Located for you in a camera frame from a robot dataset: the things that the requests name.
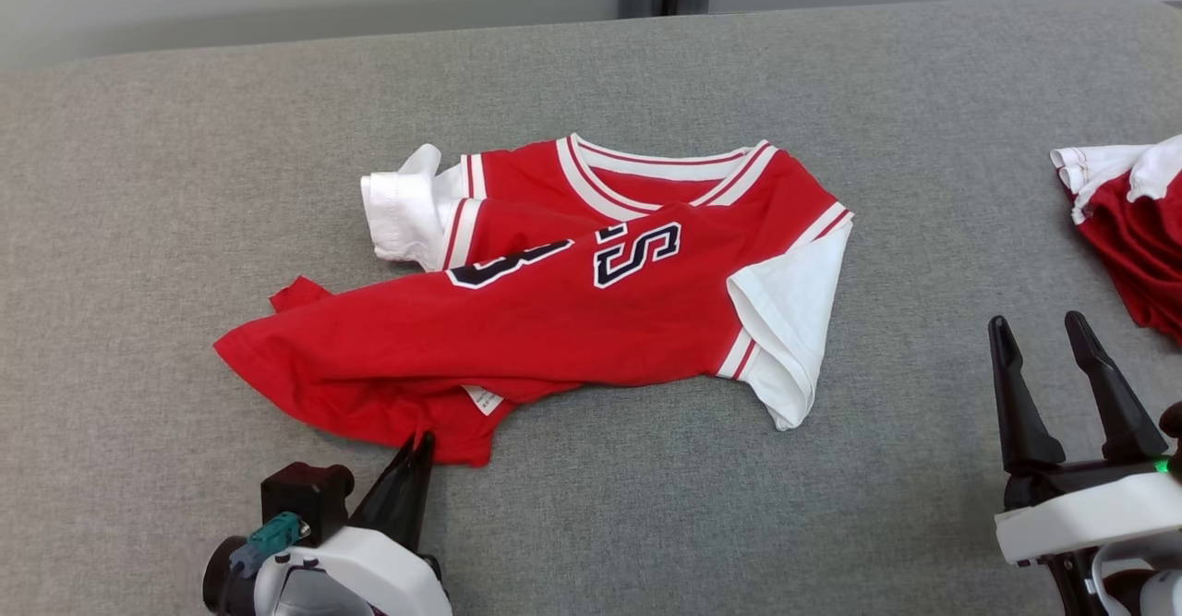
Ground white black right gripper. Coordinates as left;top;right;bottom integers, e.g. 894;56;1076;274
987;310;1182;616

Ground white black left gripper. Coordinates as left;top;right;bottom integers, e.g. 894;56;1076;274
251;430;454;616

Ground red white shorts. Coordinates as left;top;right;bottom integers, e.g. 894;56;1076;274
1051;134;1182;345

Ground red white jersey shirt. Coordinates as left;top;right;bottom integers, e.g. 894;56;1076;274
214;133;855;467

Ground teal left cable connector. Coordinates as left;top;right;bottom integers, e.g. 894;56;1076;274
228;511;311;582

